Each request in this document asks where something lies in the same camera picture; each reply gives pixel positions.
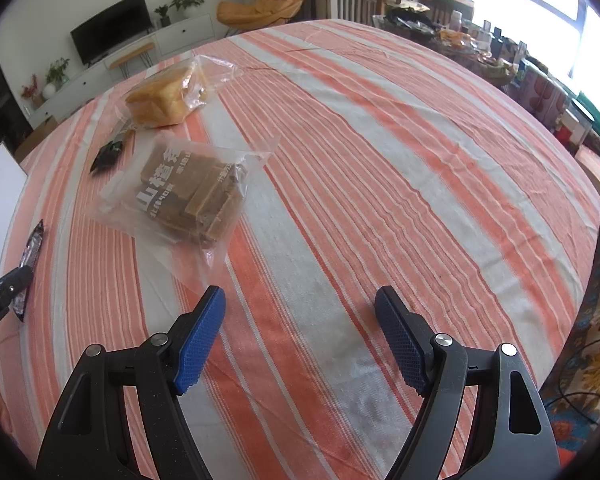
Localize black snickers bar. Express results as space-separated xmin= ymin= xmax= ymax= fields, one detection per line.
xmin=12 ymin=220 xmax=45 ymax=322

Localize clear bag brown hawthorn bars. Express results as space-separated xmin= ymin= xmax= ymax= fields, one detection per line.
xmin=87 ymin=130 xmax=279 ymax=290

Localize floral sofa cover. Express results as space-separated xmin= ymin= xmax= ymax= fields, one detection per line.
xmin=540 ymin=232 xmax=600 ymax=464

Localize small black snack packet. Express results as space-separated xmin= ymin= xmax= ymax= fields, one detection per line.
xmin=90 ymin=141 xmax=124 ymax=174

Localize flower vase with bouquet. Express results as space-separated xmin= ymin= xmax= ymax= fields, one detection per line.
xmin=42 ymin=58 xmax=69 ymax=101

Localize bagged bread loaf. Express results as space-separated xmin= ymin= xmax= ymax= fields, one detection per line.
xmin=117 ymin=54 xmax=242 ymax=129

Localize small wooden bench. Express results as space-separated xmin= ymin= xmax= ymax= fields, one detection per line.
xmin=108 ymin=42 xmax=155 ymax=79

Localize orange book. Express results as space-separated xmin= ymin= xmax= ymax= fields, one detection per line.
xmin=576 ymin=145 xmax=600 ymax=194

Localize black flat television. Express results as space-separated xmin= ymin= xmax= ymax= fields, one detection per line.
xmin=70 ymin=0 xmax=152 ymax=65

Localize white tv cabinet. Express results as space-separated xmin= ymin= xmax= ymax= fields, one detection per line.
xmin=27 ymin=14 xmax=215 ymax=129

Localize striped orange white tablecloth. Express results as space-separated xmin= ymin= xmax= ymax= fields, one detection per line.
xmin=0 ymin=20 xmax=600 ymax=479

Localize green potted plant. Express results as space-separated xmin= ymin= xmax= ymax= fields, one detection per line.
xmin=165 ymin=0 xmax=214 ymax=19

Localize snack basket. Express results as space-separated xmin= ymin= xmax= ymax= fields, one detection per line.
xmin=437 ymin=44 xmax=517 ymax=88

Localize yellow lounge chair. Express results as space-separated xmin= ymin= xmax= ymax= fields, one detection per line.
xmin=216 ymin=0 xmax=304 ymax=32

